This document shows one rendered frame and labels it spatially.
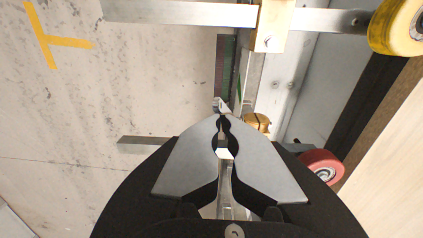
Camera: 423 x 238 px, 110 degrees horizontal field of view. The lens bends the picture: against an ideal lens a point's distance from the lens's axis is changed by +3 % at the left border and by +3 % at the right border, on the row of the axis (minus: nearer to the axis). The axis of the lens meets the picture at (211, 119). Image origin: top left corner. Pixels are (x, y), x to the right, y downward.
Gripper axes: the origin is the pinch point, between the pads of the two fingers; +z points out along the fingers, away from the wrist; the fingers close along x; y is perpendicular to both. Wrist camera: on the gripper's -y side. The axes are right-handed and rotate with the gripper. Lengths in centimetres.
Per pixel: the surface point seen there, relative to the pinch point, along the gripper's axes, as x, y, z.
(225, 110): 0.6, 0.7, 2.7
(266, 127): 9.4, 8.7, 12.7
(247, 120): 6.0, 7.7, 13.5
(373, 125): 26.6, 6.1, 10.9
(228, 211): 8, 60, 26
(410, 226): 50, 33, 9
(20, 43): -136, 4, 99
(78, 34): -92, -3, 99
